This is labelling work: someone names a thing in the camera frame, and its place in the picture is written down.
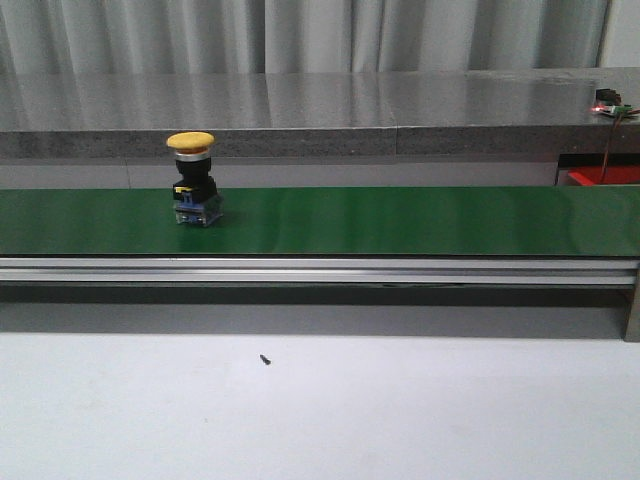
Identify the red plastic tray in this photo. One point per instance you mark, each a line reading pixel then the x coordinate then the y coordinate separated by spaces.
pixel 591 176

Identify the green conveyor belt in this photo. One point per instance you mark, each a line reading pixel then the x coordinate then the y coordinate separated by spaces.
pixel 451 221

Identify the grey curtain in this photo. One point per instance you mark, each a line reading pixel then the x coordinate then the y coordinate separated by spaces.
pixel 135 37

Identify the small green circuit board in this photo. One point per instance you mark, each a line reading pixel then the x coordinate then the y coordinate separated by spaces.
pixel 609 102

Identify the grey stone counter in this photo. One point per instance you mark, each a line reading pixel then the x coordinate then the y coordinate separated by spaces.
pixel 539 111

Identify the aluminium conveyor frame rail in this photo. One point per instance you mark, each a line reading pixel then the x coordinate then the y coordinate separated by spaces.
pixel 342 280

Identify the black push button base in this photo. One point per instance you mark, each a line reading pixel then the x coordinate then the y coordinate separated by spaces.
pixel 196 197

